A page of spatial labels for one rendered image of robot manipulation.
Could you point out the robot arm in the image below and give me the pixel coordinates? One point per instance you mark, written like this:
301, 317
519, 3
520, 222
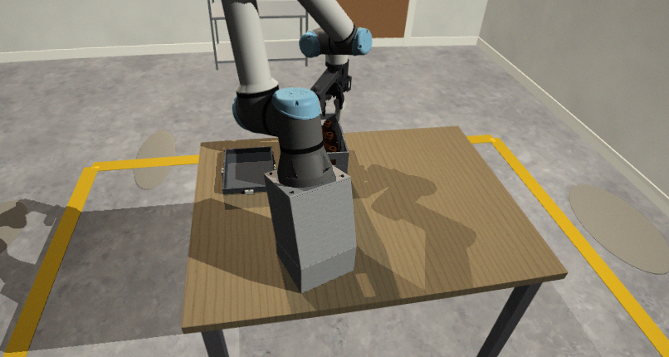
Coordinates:
292, 114

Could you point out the black divided crate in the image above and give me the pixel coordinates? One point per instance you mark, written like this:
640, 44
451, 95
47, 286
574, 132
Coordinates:
341, 157

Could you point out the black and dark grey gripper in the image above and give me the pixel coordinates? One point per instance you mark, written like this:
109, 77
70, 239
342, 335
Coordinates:
335, 90

